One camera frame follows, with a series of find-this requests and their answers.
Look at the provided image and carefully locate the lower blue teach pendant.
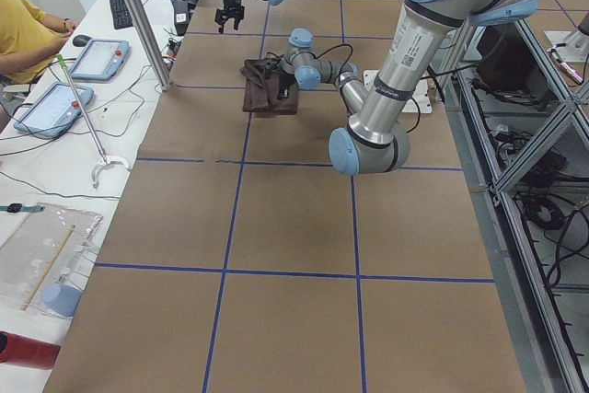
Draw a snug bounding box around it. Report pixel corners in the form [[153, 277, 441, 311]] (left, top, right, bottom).
[[13, 82, 81, 139]]

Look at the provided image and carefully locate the black computer mouse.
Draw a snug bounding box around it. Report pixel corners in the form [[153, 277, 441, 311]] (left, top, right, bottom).
[[72, 34, 91, 47]]

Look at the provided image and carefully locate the upper blue teach pendant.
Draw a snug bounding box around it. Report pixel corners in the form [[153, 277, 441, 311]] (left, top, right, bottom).
[[69, 39, 131, 82]]

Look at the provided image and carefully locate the black keyboard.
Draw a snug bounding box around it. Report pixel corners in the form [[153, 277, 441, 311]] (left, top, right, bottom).
[[109, 0, 133, 29]]

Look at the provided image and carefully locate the red cylinder bottle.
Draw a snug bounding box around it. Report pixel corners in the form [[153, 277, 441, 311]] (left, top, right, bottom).
[[1, 331, 61, 370]]

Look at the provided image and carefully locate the clear plastic bag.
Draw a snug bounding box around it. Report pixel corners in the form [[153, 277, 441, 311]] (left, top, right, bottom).
[[1, 202, 103, 318]]

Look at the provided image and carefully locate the aluminium frame post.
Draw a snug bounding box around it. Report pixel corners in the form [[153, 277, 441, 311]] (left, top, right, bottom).
[[124, 0, 171, 91]]

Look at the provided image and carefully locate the person in yellow shirt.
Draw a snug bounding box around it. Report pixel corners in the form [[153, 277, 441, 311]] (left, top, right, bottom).
[[1, 0, 78, 84]]

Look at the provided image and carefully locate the reacher grabber stick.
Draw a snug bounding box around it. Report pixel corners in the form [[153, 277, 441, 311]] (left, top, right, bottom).
[[56, 53, 132, 190]]

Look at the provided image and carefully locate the blue teach pendant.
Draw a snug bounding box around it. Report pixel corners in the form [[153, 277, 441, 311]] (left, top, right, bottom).
[[13, 82, 81, 139], [69, 39, 131, 82]]

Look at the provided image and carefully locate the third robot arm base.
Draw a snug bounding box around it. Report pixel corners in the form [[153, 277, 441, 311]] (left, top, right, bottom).
[[544, 15, 588, 64]]

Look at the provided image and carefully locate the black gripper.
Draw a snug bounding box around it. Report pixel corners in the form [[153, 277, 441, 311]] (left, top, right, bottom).
[[262, 57, 295, 100], [214, 0, 245, 34]]

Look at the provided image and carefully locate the green strap smartwatch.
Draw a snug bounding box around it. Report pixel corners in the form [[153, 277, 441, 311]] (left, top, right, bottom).
[[0, 202, 45, 214]]

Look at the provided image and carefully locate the black aluminium frame rack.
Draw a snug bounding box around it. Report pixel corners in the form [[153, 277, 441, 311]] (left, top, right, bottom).
[[439, 21, 588, 392]]

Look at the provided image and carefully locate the dark brown t-shirt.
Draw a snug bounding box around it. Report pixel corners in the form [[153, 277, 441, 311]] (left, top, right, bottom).
[[240, 57, 299, 115]]

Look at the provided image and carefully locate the blue plastic cup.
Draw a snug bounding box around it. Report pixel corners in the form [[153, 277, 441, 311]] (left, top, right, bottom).
[[41, 283, 83, 318]]

